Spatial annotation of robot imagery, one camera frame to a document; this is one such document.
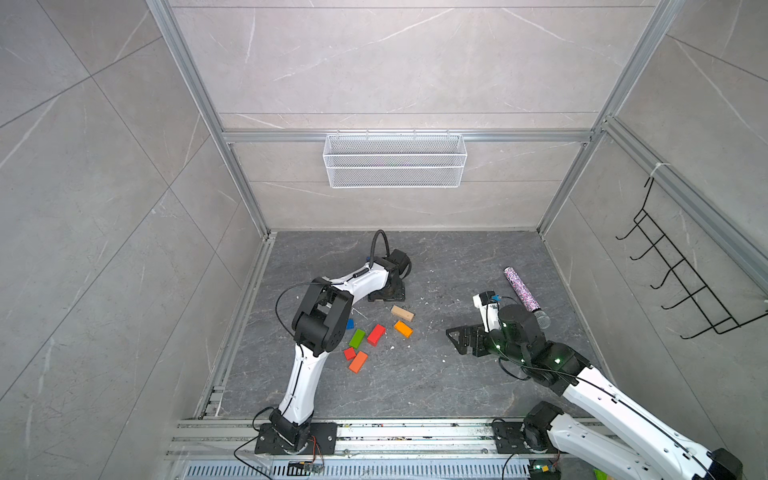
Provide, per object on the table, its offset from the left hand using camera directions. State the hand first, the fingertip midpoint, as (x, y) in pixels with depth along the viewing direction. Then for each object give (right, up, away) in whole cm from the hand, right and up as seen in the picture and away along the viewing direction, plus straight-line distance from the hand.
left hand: (390, 290), depth 101 cm
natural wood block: (+4, -7, -4) cm, 9 cm away
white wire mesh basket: (+1, +45, 0) cm, 45 cm away
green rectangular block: (-10, -14, -11) cm, 20 cm away
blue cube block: (-13, -10, -5) cm, 18 cm away
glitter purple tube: (+44, 0, -3) cm, 44 cm away
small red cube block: (-12, -17, -14) cm, 25 cm away
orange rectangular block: (-10, -19, -15) cm, 26 cm away
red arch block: (-4, -12, -11) cm, 17 cm away
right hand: (+18, -7, -25) cm, 31 cm away
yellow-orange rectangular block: (+4, -11, -8) cm, 15 cm away
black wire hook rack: (+67, +2, -39) cm, 78 cm away
